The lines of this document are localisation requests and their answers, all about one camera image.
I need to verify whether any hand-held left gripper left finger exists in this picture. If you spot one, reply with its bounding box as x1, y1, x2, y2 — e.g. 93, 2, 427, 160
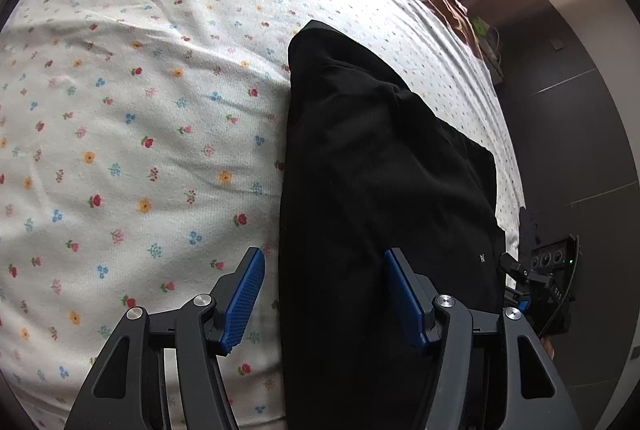
65, 247, 266, 430

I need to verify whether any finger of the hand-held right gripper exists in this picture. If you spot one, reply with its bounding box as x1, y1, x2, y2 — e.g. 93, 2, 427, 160
502, 285, 533, 313
497, 252, 529, 283

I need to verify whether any black garment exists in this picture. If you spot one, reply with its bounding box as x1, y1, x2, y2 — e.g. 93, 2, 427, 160
279, 20, 507, 430

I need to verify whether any floral bed sheet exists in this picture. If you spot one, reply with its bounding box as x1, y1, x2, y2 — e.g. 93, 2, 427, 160
0, 0, 527, 430

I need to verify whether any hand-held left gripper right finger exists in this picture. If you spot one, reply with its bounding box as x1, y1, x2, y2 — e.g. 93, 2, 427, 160
384, 247, 583, 430

